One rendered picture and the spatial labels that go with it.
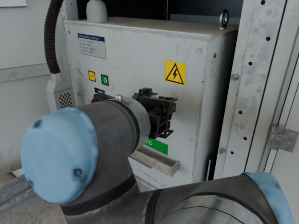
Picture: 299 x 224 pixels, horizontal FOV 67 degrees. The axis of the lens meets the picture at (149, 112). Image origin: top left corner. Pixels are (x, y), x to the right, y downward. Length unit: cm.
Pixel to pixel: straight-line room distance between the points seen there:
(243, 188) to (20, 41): 83
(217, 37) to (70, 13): 55
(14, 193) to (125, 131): 70
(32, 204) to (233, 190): 77
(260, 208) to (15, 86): 87
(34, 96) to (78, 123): 74
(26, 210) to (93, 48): 56
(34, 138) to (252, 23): 41
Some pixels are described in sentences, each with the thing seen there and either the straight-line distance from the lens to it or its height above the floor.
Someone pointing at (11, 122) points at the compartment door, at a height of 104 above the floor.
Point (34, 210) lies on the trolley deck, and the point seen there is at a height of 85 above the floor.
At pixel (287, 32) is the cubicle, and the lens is 48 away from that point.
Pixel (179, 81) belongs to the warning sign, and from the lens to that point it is 52.
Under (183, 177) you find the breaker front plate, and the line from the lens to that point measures 65.
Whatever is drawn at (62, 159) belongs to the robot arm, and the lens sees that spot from 23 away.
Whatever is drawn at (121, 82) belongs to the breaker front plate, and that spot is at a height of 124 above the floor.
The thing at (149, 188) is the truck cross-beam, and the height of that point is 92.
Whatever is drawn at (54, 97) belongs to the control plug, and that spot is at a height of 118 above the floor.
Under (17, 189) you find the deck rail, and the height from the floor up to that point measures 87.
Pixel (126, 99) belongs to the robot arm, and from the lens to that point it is 34.
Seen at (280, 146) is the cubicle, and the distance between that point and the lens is 53.
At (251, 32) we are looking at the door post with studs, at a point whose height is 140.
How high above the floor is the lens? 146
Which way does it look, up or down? 27 degrees down
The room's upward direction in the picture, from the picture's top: straight up
